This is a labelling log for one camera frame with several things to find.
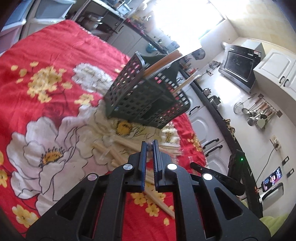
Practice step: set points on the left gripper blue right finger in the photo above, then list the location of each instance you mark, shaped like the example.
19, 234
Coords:
206, 206

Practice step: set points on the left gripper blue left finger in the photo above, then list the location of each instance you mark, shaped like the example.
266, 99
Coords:
94, 208

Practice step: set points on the chopsticks horizontal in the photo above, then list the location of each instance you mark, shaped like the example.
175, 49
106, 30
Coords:
116, 158

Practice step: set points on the chopsticks long diagonal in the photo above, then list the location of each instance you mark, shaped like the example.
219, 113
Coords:
151, 192

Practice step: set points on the black electric appliance tower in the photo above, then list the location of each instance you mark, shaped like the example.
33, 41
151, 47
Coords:
239, 169

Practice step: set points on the smartphone on stand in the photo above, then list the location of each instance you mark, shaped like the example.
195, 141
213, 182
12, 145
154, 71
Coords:
271, 180

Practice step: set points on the ginger root on counter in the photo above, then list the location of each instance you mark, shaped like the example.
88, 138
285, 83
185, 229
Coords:
230, 128

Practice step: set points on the hanging metal ladle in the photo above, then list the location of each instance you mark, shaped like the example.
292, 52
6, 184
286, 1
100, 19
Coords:
256, 114

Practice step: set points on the hanging metal strainer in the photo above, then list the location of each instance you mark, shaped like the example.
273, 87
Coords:
237, 109

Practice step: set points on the dark teapot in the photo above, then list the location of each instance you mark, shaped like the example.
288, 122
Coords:
214, 101

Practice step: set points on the steel kettle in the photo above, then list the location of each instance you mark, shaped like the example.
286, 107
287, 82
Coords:
207, 92

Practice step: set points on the white upper cabinet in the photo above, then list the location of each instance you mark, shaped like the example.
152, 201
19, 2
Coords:
275, 76

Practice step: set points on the black range hood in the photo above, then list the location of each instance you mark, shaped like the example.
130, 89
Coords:
238, 65

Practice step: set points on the dark green utensil basket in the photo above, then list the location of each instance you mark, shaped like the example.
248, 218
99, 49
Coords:
149, 101

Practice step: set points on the red floral tablecloth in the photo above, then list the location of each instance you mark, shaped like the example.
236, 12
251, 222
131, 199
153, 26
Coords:
52, 86

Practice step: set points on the white lower cabinets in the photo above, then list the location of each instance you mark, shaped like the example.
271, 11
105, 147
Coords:
208, 127

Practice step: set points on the steel pot on shelf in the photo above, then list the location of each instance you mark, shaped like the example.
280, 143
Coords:
91, 21

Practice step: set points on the metal shelf rack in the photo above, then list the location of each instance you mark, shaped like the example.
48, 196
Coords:
101, 9

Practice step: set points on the left plastic drawer tower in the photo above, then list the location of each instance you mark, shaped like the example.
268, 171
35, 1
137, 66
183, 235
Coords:
11, 31

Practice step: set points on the plastic drawer tower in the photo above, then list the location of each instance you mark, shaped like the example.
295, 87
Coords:
44, 13
11, 31

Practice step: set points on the right plastic drawer tower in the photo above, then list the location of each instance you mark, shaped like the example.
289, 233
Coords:
44, 13

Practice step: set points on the small wall fan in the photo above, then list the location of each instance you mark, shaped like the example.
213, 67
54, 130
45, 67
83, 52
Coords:
198, 54

